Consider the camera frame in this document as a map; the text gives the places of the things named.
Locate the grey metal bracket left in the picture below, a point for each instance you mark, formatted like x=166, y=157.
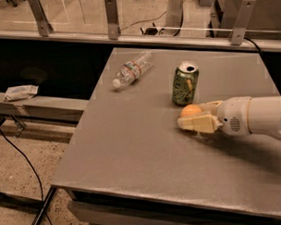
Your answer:
x=45, y=28

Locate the grey metal side shelf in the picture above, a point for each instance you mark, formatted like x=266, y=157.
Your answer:
x=61, y=109

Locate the clear plastic water bottle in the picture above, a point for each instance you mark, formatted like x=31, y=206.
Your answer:
x=131, y=70

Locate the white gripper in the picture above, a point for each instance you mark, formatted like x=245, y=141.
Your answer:
x=233, y=116

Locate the grey metal bracket middle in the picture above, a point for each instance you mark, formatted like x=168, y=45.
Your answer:
x=112, y=19

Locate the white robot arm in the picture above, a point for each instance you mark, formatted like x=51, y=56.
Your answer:
x=264, y=116

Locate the orange fruit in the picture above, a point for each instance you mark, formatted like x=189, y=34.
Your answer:
x=190, y=110

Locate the green soda can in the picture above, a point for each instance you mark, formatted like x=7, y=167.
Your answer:
x=185, y=83

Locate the grey metal bracket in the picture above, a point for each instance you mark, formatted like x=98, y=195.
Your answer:
x=112, y=19
x=242, y=22
x=45, y=28

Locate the grey metal railing beam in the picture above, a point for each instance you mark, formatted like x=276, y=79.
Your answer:
x=149, y=41

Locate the white wipes packet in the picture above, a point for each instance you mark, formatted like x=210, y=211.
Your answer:
x=21, y=92

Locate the grey metal bracket right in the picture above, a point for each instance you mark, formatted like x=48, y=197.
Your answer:
x=242, y=22

